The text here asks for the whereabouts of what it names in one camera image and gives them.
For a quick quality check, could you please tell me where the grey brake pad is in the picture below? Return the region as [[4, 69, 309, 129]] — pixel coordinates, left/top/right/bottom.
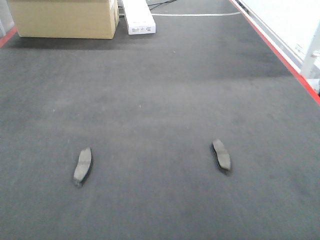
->
[[211, 139, 232, 175], [73, 147, 93, 187]]

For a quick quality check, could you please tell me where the white conveyor side panel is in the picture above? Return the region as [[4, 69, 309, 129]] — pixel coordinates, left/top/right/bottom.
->
[[232, 0, 320, 103]]

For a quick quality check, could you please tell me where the white long box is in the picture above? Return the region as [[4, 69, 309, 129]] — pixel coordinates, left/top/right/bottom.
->
[[122, 0, 156, 36]]

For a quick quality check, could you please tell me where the cardboard box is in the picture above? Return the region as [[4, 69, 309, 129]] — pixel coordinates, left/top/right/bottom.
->
[[7, 0, 119, 40]]

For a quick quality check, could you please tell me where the black floor cable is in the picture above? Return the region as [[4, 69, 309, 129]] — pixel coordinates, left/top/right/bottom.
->
[[146, 0, 176, 10]]

